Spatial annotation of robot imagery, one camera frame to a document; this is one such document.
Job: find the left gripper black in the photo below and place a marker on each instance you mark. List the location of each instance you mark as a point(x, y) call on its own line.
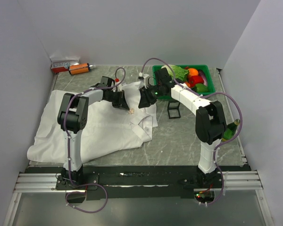
point(122, 102)

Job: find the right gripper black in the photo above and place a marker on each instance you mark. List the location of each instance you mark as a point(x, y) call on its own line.
point(145, 99)

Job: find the gold brooch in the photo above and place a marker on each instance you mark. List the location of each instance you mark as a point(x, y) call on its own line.
point(131, 111)

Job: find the white garment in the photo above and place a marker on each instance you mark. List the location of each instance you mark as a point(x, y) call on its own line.
point(108, 129)

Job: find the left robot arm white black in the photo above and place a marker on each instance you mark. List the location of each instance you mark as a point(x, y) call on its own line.
point(72, 118)

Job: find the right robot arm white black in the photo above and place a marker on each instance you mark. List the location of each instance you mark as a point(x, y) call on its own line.
point(210, 123)

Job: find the toy cabbage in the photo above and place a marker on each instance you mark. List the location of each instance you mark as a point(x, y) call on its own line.
point(180, 73)

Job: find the toy red bell pepper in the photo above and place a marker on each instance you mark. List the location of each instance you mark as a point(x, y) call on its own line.
point(193, 80)

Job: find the toy orange fruit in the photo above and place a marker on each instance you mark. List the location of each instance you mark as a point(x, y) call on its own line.
point(192, 72)

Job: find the toy green bell pepper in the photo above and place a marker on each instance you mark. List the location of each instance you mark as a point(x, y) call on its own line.
point(200, 88)

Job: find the orange cylinder tool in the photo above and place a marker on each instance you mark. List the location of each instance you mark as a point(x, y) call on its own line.
point(80, 68)

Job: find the toy purple eggplant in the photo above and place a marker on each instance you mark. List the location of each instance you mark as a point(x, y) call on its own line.
point(202, 75)

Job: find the green plastic basket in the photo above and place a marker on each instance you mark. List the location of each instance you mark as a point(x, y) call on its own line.
point(205, 69)

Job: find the red white carton box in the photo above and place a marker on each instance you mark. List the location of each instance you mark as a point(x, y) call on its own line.
point(61, 64)

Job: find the green glass bottle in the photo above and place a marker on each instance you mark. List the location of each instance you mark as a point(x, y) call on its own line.
point(231, 130)

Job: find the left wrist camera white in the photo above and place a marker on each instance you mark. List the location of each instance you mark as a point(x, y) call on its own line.
point(118, 84)

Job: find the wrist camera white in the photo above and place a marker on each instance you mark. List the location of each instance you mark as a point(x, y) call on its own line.
point(144, 78)
point(118, 84)

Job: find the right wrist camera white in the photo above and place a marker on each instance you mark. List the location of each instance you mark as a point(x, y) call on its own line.
point(144, 78)

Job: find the small black frame stand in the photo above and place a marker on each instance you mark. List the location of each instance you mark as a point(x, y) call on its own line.
point(173, 110)

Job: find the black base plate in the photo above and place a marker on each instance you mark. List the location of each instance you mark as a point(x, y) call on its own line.
point(100, 182)

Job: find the aluminium rail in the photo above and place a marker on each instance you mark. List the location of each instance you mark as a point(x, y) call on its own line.
point(45, 183)

